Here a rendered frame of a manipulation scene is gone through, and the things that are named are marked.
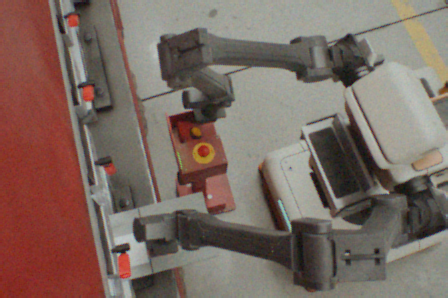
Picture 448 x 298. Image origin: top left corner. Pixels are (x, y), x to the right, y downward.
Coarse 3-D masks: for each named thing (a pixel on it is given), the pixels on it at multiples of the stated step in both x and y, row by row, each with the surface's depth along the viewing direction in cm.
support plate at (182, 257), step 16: (144, 208) 135; (160, 208) 136; (176, 208) 136; (192, 208) 136; (112, 224) 134; (128, 224) 134; (176, 256) 131; (192, 256) 132; (208, 256) 132; (144, 272) 130
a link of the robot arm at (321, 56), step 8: (312, 48) 122; (320, 48) 122; (328, 48) 123; (336, 48) 124; (312, 56) 121; (320, 56) 121; (328, 56) 123; (336, 56) 124; (312, 64) 121; (320, 64) 121; (328, 64) 122; (336, 64) 123
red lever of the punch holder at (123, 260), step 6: (120, 246) 106; (126, 246) 106; (120, 252) 105; (126, 252) 105; (120, 258) 103; (126, 258) 102; (120, 264) 101; (126, 264) 101; (120, 270) 100; (126, 270) 99; (120, 276) 99; (126, 276) 99
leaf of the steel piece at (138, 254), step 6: (132, 234) 133; (114, 240) 132; (120, 240) 132; (126, 240) 132; (132, 240) 132; (132, 246) 132; (138, 246) 132; (144, 246) 132; (132, 252) 131; (138, 252) 131; (144, 252) 131; (132, 258) 131; (138, 258) 131; (144, 258) 131; (132, 264) 130; (138, 264) 130
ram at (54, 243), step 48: (0, 0) 66; (48, 0) 108; (0, 48) 61; (48, 48) 94; (0, 96) 56; (48, 96) 83; (0, 144) 52; (48, 144) 74; (0, 192) 48; (48, 192) 67; (0, 240) 45; (48, 240) 61; (0, 288) 42; (48, 288) 56; (96, 288) 83
